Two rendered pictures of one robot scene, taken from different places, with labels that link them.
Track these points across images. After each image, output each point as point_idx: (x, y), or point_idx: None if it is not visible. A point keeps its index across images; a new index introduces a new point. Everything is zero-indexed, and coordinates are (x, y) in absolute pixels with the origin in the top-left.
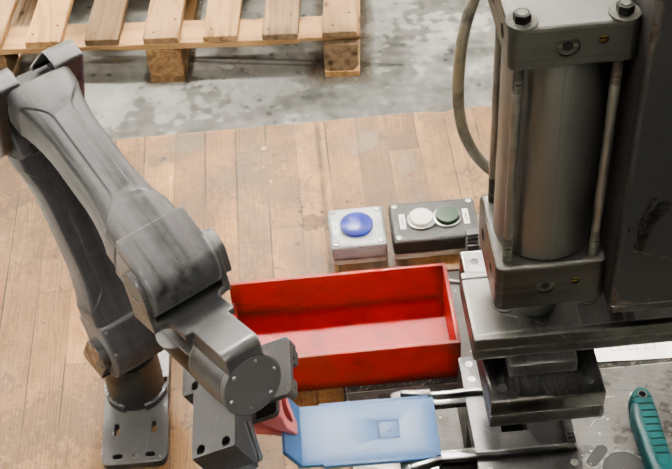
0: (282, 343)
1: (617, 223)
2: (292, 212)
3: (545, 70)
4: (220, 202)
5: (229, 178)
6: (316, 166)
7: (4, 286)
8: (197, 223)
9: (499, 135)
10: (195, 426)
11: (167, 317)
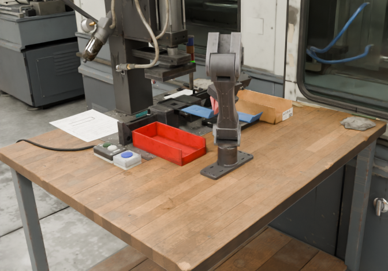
0: (210, 85)
1: None
2: (126, 178)
3: None
4: (138, 192)
5: (123, 196)
6: (98, 184)
7: (232, 208)
8: (153, 190)
9: (178, 0)
10: (245, 79)
11: None
